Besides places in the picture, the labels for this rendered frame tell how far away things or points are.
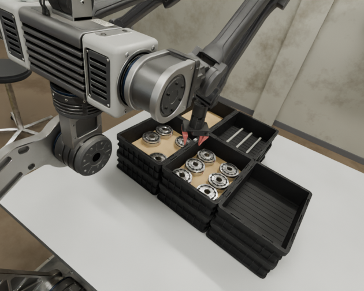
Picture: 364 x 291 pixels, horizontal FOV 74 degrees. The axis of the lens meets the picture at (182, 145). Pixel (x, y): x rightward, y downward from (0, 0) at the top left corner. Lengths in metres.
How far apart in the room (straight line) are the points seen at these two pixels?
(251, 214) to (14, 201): 1.06
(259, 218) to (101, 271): 0.69
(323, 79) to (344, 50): 0.36
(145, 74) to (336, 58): 3.04
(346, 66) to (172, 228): 2.81
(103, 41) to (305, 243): 1.24
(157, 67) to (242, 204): 0.85
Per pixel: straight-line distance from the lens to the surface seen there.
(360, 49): 3.39
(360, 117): 3.60
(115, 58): 0.48
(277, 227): 1.19
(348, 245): 1.55
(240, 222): 0.99
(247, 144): 1.56
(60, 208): 1.24
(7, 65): 2.53
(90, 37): 0.52
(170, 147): 1.34
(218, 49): 0.69
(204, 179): 1.22
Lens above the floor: 1.68
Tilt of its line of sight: 38 degrees down
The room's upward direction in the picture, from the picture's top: 13 degrees clockwise
